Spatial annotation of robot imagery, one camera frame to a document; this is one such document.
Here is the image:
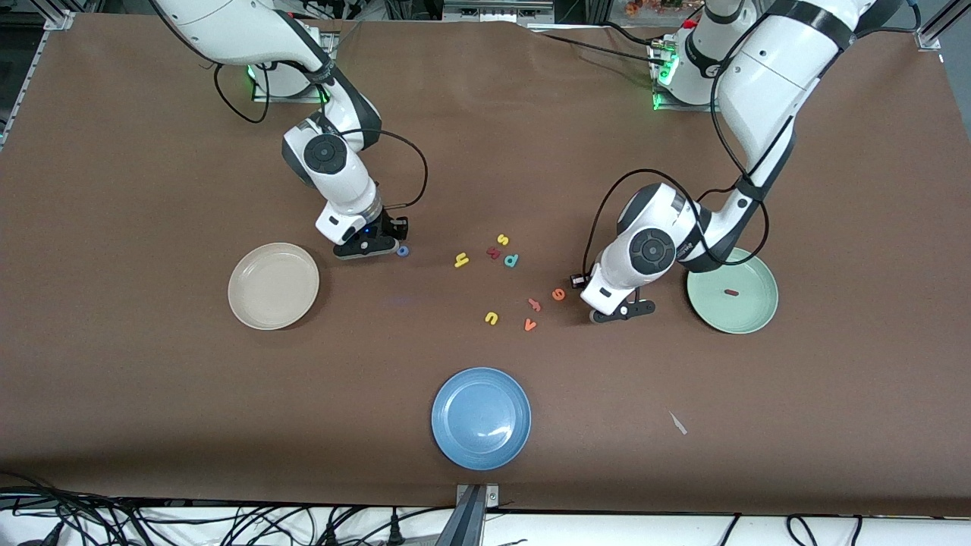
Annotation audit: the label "beige round plate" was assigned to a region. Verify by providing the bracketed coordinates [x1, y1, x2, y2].
[228, 242, 320, 331]

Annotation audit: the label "blue round plate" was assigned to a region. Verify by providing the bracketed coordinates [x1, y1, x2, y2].
[431, 367, 533, 472]

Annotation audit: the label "green round plate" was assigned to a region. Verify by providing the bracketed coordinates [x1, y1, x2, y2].
[687, 246, 780, 335]

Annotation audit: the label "grey power strip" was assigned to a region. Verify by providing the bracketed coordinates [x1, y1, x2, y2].
[444, 0, 555, 24]

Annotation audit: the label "brown table cover mat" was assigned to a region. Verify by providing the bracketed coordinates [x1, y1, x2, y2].
[0, 11, 971, 518]

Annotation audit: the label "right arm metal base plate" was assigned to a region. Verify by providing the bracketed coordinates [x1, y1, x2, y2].
[252, 61, 335, 104]

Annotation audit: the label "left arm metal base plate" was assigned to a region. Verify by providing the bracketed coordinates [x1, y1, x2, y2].
[650, 38, 721, 113]

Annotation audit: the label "black cable on mat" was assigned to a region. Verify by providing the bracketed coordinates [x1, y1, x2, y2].
[527, 29, 655, 60]

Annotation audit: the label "aluminium frame profile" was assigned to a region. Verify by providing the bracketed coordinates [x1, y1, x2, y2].
[0, 9, 77, 149]
[914, 0, 971, 52]

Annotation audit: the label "tangled black floor cables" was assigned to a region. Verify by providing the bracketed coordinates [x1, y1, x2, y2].
[0, 470, 319, 546]

